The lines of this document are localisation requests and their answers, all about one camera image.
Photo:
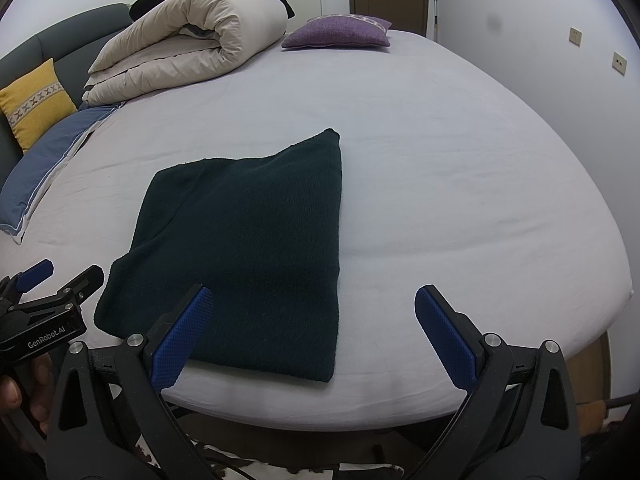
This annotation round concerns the wooden bed frame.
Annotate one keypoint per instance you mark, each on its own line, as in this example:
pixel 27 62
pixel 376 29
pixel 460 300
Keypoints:
pixel 595 375

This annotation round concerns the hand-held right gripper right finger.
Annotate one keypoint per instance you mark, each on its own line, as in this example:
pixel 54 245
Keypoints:
pixel 447 340

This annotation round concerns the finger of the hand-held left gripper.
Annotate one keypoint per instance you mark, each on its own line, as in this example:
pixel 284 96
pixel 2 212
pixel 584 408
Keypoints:
pixel 82 282
pixel 36 272

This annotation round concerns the beige folded quilt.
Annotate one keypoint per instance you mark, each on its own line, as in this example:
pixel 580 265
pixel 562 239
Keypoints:
pixel 175 35

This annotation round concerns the purple pillow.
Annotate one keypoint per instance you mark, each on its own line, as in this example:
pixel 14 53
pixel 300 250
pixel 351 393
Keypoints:
pixel 340 32

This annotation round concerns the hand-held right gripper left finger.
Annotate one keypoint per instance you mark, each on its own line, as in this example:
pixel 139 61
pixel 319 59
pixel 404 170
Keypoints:
pixel 180 345

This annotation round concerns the thin stick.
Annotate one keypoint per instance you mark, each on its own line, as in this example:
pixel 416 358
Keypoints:
pixel 437 15

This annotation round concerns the grey headboard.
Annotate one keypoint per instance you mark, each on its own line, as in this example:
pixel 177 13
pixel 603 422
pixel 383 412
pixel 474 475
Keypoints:
pixel 75 35

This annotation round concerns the beige wall socket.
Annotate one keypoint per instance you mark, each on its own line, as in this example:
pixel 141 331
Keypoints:
pixel 619 63
pixel 575 35

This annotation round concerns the blue pillow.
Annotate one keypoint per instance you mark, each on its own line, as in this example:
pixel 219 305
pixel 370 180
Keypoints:
pixel 45 160

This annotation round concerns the cowhide rug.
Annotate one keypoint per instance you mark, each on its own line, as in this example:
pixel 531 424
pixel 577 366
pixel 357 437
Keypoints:
pixel 350 471

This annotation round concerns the white bed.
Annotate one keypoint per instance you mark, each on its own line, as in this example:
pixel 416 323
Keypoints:
pixel 450 160

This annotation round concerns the yellow patterned pillow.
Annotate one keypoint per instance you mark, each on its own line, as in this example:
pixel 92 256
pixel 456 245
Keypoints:
pixel 35 100

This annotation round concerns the dark green knit sweater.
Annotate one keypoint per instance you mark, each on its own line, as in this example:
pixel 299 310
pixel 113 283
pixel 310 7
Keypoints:
pixel 240 240

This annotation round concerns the person's left hand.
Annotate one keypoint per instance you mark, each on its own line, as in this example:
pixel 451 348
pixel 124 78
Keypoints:
pixel 41 390

